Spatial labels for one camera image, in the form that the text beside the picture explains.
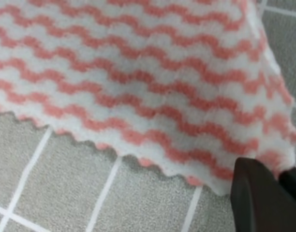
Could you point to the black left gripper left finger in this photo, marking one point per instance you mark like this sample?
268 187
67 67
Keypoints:
254 199

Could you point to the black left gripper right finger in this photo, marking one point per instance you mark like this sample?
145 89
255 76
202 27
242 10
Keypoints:
287 194

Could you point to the pink white wavy towel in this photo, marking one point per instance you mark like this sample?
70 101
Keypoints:
186 85

